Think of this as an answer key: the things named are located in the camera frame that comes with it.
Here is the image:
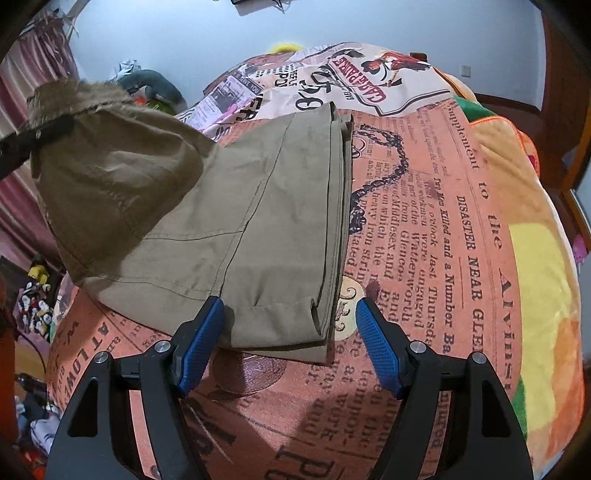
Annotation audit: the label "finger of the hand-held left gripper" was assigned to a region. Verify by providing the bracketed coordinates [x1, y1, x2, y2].
[0, 115, 75, 178]

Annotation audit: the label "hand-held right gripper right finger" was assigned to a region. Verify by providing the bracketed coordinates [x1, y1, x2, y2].
[355, 298, 534, 480]

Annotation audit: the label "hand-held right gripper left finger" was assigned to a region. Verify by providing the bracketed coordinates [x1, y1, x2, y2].
[45, 295, 227, 480]

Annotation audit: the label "olive green pants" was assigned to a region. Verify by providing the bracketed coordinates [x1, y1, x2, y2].
[25, 78, 356, 365]

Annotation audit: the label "striped pink curtain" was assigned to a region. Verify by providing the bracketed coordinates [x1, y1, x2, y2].
[0, 9, 79, 273]

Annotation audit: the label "newspaper print blanket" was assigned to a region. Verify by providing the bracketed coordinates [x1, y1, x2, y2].
[46, 41, 522, 480]

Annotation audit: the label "grey plush pillow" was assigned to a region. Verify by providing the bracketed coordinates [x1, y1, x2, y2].
[117, 69, 183, 104]

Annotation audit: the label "scattered floor clutter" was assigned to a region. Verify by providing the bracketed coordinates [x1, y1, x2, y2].
[11, 256, 63, 462]

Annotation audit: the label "colourful plush cushion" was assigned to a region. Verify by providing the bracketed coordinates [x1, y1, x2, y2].
[443, 69, 589, 467]

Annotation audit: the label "wooden door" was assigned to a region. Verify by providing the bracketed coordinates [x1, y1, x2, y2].
[538, 9, 585, 190]

